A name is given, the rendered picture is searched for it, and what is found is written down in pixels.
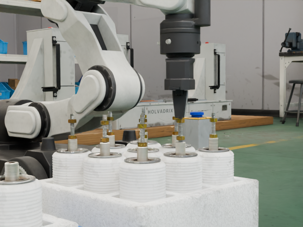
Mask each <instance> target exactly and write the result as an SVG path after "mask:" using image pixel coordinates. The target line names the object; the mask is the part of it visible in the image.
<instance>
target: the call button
mask: <svg viewBox="0 0 303 227"><path fill-rule="evenodd" d="M190 115H191V117H196V118H198V117H202V115H204V112H190Z"/></svg>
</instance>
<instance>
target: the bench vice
mask: <svg viewBox="0 0 303 227"><path fill-rule="evenodd" d="M290 30H291V28H289V31H288V33H285V40H284V42H282V43H281V45H282V47H281V49H280V51H279V52H282V48H283V47H285V48H291V50H290V49H288V51H287V52H295V51H303V39H301V33H300V32H290Z"/></svg>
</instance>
